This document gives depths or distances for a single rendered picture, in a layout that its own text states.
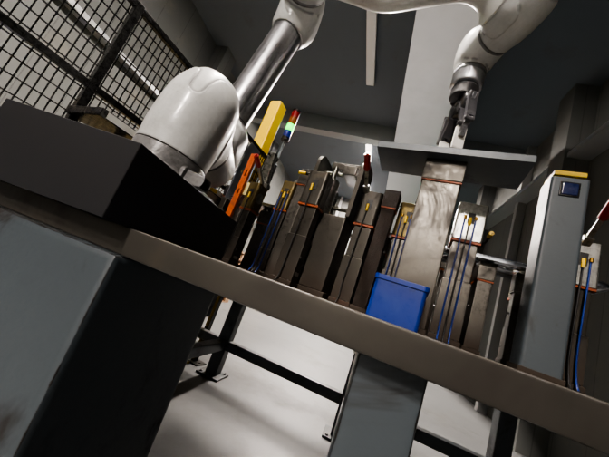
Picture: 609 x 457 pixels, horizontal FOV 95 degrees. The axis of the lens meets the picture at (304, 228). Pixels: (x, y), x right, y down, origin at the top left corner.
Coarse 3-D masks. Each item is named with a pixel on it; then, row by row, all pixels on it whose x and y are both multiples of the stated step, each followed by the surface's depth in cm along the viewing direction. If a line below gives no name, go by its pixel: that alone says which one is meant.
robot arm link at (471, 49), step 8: (472, 32) 84; (464, 40) 85; (472, 40) 80; (480, 40) 77; (464, 48) 83; (472, 48) 80; (480, 48) 78; (456, 56) 86; (464, 56) 82; (472, 56) 81; (480, 56) 80; (488, 56) 79; (496, 56) 79; (456, 64) 85; (488, 64) 81
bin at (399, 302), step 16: (384, 288) 58; (400, 288) 57; (416, 288) 56; (368, 304) 59; (384, 304) 57; (400, 304) 56; (416, 304) 55; (384, 320) 56; (400, 320) 55; (416, 320) 54
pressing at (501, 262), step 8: (264, 208) 132; (272, 208) 127; (352, 232) 119; (448, 248) 93; (480, 256) 89; (488, 256) 88; (504, 264) 90; (512, 264) 85; (520, 264) 84; (504, 272) 98; (512, 272) 95; (600, 280) 77; (600, 288) 81; (608, 288) 77
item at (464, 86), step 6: (456, 84) 82; (462, 84) 80; (468, 84) 80; (474, 84) 80; (456, 90) 81; (462, 90) 80; (468, 90) 79; (474, 90) 80; (450, 96) 83; (456, 96) 82; (462, 96) 81; (450, 102) 85; (462, 102) 79; (456, 108) 82; (456, 114) 82
